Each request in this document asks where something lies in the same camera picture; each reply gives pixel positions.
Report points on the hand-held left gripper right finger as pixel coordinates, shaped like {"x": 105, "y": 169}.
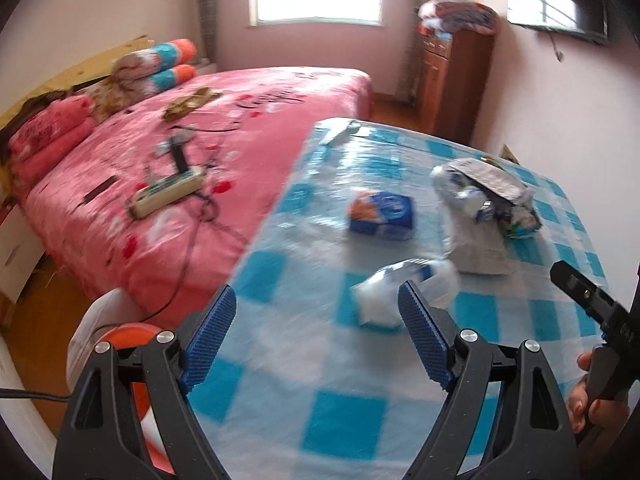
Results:
{"x": 422, "y": 335}

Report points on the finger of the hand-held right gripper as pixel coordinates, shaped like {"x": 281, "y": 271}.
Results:
{"x": 582, "y": 290}

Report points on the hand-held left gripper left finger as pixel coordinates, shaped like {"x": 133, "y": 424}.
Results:
{"x": 215, "y": 335}

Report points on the white plastic packet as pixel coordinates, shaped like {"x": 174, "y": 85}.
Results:
{"x": 380, "y": 295}

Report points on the orange bin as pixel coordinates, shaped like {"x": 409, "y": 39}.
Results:
{"x": 132, "y": 335}

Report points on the blue snack packet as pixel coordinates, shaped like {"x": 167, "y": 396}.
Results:
{"x": 385, "y": 215}

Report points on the person's right hand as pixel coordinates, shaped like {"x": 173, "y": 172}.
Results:
{"x": 580, "y": 400}

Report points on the crumpled blue white wrapper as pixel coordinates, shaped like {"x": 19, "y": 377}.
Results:
{"x": 515, "y": 217}

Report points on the silver foil bag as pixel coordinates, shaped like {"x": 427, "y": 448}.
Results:
{"x": 475, "y": 250}

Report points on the blue checked tablecloth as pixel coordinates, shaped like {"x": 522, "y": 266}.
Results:
{"x": 325, "y": 270}

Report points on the white plastic bag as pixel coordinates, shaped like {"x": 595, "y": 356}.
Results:
{"x": 95, "y": 320}

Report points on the beige power strip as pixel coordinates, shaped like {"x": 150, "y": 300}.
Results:
{"x": 165, "y": 192}

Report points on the black charger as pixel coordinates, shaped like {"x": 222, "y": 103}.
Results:
{"x": 179, "y": 155}

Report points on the black flat object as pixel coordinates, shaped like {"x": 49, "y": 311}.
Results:
{"x": 100, "y": 189}

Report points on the white nightstand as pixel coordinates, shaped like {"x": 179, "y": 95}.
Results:
{"x": 17, "y": 255}

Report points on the pink bed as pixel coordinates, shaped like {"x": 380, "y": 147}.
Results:
{"x": 250, "y": 110}

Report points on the pink pillow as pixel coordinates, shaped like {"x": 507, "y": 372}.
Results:
{"x": 55, "y": 157}
{"x": 50, "y": 122}

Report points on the wooden cabinet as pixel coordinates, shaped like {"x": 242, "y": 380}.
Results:
{"x": 450, "y": 90}

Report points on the beige floral quilt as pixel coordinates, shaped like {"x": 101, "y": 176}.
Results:
{"x": 112, "y": 97}

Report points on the patterned curtain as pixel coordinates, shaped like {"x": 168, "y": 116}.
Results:
{"x": 411, "y": 60}

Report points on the large rolled floral blanket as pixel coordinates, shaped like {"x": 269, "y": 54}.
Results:
{"x": 160, "y": 55}

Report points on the folded colourful quilt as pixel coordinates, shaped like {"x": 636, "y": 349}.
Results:
{"x": 460, "y": 17}

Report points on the yellow headboard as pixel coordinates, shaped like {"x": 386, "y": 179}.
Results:
{"x": 65, "y": 72}

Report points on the grey curtain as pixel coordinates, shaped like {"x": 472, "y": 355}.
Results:
{"x": 207, "y": 10}

